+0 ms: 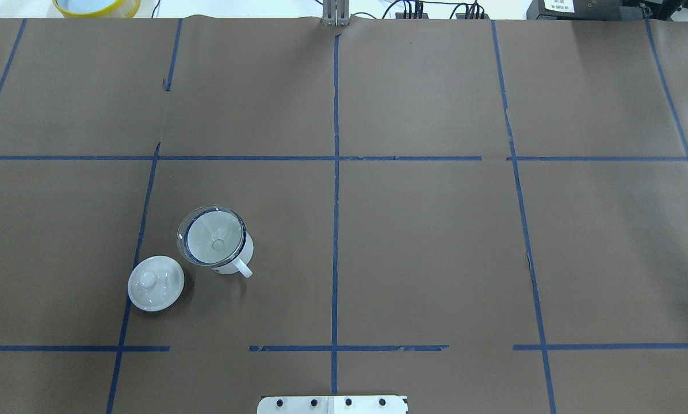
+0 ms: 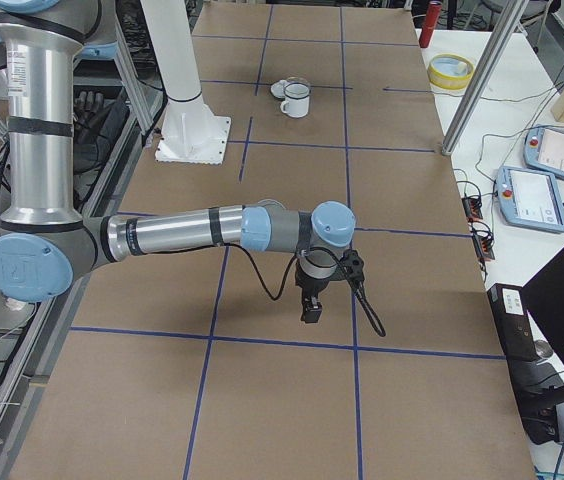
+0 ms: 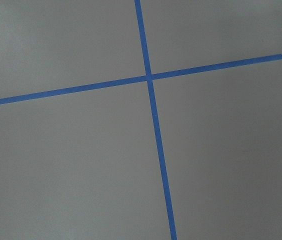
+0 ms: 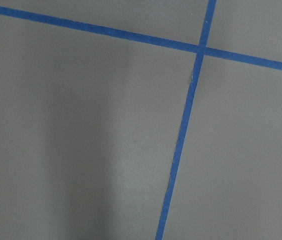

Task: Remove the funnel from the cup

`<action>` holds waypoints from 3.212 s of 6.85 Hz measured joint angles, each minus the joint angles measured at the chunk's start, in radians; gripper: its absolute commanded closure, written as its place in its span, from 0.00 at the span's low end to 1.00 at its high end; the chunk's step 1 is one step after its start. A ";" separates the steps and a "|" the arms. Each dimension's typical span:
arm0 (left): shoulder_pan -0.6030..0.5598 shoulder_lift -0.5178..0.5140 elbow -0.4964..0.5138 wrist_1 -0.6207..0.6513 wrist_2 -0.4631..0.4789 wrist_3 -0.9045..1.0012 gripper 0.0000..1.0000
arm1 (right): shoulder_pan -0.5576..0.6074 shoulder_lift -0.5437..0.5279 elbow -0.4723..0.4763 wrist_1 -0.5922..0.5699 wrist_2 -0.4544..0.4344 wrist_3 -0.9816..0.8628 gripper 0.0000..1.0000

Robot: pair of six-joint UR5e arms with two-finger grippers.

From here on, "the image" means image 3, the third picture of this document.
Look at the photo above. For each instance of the blue tape line lengthwise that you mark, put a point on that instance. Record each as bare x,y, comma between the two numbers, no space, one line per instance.
155,120

